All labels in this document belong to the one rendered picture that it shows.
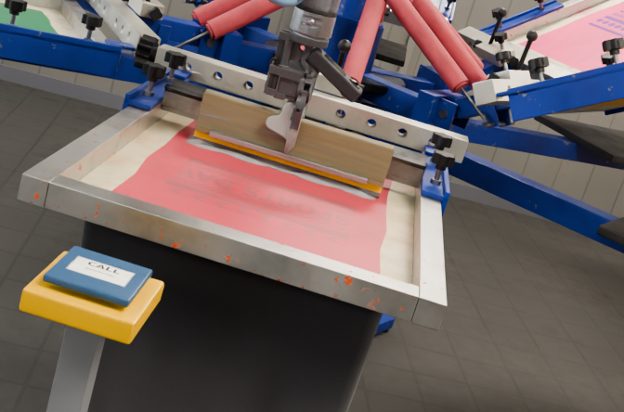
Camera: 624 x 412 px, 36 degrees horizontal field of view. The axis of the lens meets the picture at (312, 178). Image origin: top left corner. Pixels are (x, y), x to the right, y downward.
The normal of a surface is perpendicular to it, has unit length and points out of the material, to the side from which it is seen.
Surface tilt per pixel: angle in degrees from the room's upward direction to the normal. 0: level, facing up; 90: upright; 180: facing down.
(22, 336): 0
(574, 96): 90
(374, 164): 90
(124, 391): 95
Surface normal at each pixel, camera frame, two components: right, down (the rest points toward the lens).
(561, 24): -0.23, -0.85
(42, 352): 0.28, -0.92
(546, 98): -0.57, 0.07
